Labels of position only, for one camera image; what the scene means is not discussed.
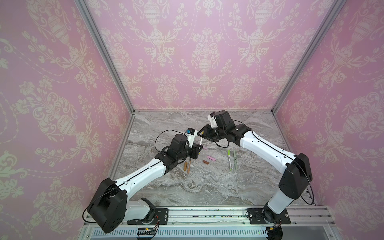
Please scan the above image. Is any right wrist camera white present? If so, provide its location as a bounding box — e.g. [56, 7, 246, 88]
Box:
[208, 112, 218, 129]

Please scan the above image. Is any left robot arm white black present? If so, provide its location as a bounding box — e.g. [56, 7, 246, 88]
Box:
[86, 130, 203, 234]

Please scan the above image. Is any left corner aluminium post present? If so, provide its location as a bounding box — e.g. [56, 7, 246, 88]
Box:
[74, 0, 135, 115]

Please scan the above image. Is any white pen green tip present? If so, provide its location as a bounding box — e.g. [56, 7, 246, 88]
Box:
[227, 149, 233, 171]

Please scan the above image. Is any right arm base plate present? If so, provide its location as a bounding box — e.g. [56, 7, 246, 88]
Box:
[246, 208, 291, 225]

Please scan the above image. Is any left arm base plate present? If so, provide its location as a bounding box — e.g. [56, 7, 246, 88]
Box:
[127, 208, 169, 225]

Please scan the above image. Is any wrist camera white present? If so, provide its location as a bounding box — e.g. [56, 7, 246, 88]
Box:
[208, 112, 218, 129]
[185, 128, 198, 148]

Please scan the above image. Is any pale green fountain pen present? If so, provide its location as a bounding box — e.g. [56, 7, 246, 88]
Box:
[233, 150, 239, 170]

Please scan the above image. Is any corner aluminium post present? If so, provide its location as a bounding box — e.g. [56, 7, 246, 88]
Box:
[271, 0, 347, 116]
[74, 0, 135, 115]

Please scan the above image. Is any right corner aluminium post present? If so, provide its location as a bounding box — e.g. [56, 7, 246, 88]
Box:
[271, 0, 347, 116]

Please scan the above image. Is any aluminium front rail frame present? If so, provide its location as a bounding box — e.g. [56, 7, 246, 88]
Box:
[78, 206, 342, 240]

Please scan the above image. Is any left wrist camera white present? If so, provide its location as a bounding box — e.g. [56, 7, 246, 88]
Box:
[185, 128, 198, 148]

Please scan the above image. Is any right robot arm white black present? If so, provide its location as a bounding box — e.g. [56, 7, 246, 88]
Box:
[197, 111, 313, 224]

